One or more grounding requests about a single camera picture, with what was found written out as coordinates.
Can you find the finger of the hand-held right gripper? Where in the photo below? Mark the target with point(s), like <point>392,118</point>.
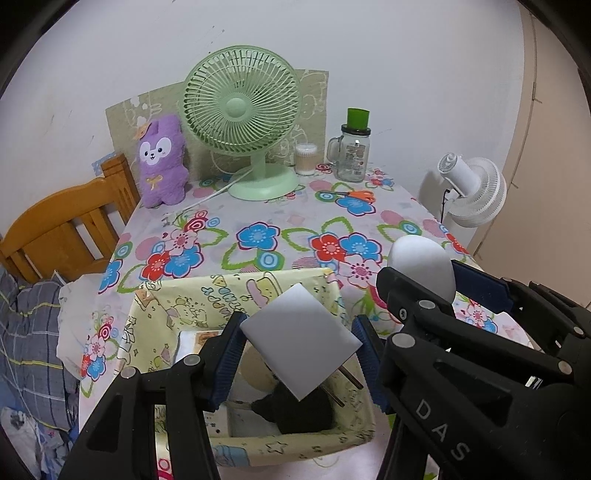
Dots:
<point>485,288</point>
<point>406,300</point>

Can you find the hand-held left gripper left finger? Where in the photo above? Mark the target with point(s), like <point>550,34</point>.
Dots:
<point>226,364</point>

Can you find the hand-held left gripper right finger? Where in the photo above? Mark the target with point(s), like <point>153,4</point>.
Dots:
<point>369,364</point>

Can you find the beige toast shaped gadget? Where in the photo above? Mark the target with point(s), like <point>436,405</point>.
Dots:
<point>258,369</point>

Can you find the white power strip cartoon sticker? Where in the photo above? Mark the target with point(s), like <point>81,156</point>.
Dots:
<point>196,339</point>

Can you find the white oval charger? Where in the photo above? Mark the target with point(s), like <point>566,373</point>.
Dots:
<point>420,263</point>

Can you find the yellow cartoon fabric storage box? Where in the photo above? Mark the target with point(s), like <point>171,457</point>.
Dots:
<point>221,295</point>

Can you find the white power adapter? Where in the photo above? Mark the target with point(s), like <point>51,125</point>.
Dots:
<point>300,341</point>

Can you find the black cube adapter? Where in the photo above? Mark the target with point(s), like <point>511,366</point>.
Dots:
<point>300,413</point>

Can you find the white standing fan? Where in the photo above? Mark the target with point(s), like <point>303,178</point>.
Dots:
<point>480,189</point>

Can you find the floral tablecloth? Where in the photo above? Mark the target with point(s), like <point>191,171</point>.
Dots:
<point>286,221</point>

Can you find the beige door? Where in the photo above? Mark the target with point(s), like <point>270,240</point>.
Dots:
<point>554,161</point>

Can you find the glass jar mug green lid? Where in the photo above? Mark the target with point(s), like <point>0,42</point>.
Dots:
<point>353,157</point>

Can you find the clear cotton swab container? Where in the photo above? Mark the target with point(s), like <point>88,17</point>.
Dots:
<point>305,161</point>

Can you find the grey plaid blanket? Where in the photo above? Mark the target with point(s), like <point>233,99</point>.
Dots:
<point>32,350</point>

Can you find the purple rabbit plush toy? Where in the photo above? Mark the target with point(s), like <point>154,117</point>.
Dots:
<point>161,180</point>

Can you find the blue patterned paper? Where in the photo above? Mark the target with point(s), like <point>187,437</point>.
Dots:
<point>105,161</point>

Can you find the green desk fan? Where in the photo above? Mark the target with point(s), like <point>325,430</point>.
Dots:
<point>240,106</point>

